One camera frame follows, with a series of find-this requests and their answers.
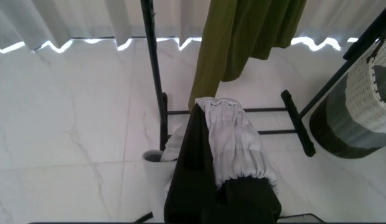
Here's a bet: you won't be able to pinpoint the white curtain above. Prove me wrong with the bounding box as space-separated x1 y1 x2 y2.
0 0 386 54

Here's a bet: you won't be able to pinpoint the black clothes rack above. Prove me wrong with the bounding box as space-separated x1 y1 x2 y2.
139 0 386 158

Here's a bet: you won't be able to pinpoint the pale grey shorts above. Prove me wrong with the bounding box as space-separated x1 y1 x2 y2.
141 96 278 223

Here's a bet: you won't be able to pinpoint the black cable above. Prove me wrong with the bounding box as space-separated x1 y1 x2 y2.
134 212 154 223

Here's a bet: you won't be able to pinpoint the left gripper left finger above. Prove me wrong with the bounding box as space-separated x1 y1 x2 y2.
164 104 218 223

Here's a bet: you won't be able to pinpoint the white laundry basket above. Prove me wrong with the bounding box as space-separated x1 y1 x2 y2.
309 29 386 159

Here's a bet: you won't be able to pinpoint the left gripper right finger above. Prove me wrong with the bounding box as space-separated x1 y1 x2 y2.
216 176 281 223

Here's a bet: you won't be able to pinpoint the green printed shirt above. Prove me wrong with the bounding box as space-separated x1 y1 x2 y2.
188 0 308 111

